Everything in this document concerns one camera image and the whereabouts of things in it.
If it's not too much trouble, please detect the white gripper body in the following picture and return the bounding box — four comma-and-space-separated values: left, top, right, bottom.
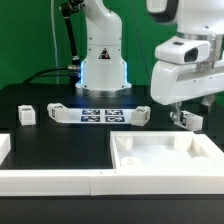
151, 60, 224, 105

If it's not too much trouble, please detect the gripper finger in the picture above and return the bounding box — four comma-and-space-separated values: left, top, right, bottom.
202, 94, 216, 107
170, 102, 182, 122

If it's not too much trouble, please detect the white square table top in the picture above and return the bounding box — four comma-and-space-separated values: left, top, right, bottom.
110, 131, 212, 170

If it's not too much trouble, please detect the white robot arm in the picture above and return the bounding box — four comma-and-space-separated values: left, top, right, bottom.
60, 0, 224, 107

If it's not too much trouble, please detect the sheet of fiducial markers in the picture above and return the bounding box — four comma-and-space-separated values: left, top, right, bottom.
69, 109, 133, 124

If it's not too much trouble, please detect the white right fence wall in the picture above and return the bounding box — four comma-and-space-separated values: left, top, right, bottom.
193, 134, 224, 168

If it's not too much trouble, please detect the white fence wall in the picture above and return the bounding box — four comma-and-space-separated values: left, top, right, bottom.
0, 134, 11, 165
0, 170, 224, 196
193, 134, 224, 168

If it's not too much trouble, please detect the white front fence wall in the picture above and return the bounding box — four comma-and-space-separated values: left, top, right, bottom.
0, 170, 224, 196

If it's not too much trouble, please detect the black cable bundle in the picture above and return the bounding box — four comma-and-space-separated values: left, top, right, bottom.
22, 66, 82, 84

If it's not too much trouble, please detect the grey hanging cable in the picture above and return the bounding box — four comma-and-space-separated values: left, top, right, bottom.
50, 0, 60, 84

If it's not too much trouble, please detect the white left fence wall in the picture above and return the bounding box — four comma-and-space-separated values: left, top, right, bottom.
0, 134, 11, 165

